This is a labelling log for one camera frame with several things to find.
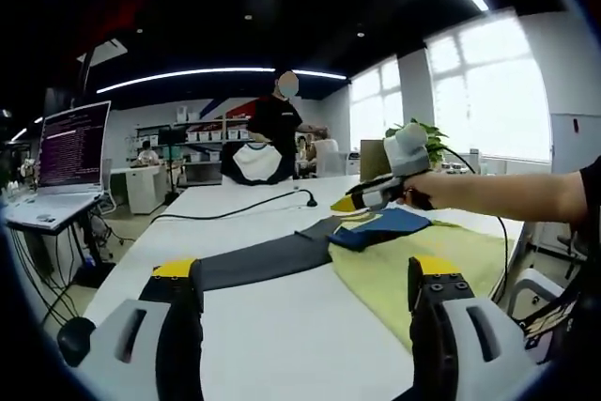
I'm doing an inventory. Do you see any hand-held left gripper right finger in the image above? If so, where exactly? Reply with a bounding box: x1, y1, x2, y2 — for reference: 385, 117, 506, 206
407, 255, 539, 401

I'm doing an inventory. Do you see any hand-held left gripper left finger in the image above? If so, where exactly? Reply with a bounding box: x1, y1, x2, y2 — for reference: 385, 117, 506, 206
74, 257, 207, 401

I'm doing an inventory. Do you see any yellow-green grey blue garment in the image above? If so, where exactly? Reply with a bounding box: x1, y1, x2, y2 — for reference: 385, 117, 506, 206
190, 207, 523, 356

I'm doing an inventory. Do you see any person's right hand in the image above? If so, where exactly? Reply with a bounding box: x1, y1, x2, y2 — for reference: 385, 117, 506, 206
396, 170, 455, 210

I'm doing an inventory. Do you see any brown cardboard box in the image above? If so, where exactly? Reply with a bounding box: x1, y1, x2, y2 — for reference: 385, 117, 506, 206
360, 139, 391, 184

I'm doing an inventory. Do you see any green potted plant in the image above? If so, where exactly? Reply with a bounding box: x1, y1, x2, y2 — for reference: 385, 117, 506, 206
384, 117, 451, 172

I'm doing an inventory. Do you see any narrow bright window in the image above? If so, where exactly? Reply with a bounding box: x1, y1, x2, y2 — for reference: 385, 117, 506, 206
349, 56, 405, 151

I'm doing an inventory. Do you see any white office chair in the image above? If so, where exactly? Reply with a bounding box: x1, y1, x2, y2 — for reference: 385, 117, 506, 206
313, 138, 349, 178
509, 268, 567, 325

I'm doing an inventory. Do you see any black round object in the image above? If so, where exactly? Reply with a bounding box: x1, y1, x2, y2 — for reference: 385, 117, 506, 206
56, 316, 98, 368

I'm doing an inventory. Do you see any large bright window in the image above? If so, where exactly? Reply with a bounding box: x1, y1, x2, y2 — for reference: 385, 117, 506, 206
424, 13, 553, 162

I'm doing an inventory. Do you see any black-legged laptop stand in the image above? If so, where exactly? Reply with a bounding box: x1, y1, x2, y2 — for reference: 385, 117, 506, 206
4, 193, 118, 278

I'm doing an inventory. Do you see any black and white raglan shirt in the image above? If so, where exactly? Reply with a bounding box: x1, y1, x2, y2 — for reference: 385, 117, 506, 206
220, 141, 296, 186

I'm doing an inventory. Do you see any white cabinet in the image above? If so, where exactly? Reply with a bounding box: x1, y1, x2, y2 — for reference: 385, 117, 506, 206
110, 165, 169, 215

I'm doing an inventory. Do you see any person's black printed shirt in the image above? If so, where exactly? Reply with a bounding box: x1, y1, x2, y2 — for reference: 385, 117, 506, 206
520, 156, 601, 364

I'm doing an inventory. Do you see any white board panel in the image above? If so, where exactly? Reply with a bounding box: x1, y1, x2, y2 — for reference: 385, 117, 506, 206
551, 112, 601, 252

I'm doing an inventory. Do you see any shelf with white boxes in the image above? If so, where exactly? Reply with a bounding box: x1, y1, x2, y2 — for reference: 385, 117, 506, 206
126, 107, 253, 186

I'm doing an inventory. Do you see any black monitor on tripod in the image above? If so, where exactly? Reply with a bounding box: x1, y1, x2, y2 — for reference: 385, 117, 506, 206
157, 127, 189, 203

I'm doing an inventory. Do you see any white laptop with purple screen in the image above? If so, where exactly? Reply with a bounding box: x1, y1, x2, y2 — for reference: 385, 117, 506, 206
2, 100, 113, 232

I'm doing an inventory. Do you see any ceiling air conditioner unit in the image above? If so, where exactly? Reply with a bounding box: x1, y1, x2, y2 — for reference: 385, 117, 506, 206
77, 39, 128, 64

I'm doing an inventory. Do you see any black table cable with plug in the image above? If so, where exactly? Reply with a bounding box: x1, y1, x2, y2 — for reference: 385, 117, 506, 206
149, 188, 320, 226

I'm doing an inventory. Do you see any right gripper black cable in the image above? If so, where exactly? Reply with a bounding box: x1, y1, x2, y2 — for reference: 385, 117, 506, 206
440, 146, 513, 301

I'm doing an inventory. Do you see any bundle of black cables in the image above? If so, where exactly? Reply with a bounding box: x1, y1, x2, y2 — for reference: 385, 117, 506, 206
8, 212, 118, 327

